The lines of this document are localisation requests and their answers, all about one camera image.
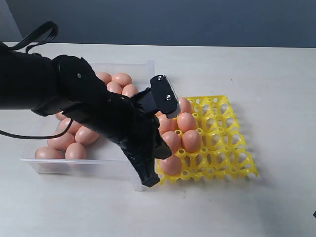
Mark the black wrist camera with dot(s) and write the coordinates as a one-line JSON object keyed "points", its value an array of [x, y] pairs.
{"points": [[159, 97]]}

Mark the clear plastic bin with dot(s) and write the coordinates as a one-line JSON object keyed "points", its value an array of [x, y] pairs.
{"points": [[104, 159]]}

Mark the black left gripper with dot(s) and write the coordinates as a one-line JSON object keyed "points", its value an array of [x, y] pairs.
{"points": [[138, 136]]}

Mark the yellow plastic egg tray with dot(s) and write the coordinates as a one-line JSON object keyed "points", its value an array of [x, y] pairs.
{"points": [[223, 150]]}

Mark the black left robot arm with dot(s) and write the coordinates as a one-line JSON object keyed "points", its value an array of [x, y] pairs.
{"points": [[69, 85]]}

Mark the brown egg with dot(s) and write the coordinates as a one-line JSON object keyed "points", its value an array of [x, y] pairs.
{"points": [[44, 153], [75, 151], [61, 143], [122, 79], [129, 90], [104, 77], [166, 124], [185, 106], [171, 165], [172, 140], [73, 128], [191, 141], [114, 87], [85, 136], [60, 116], [186, 122]]}

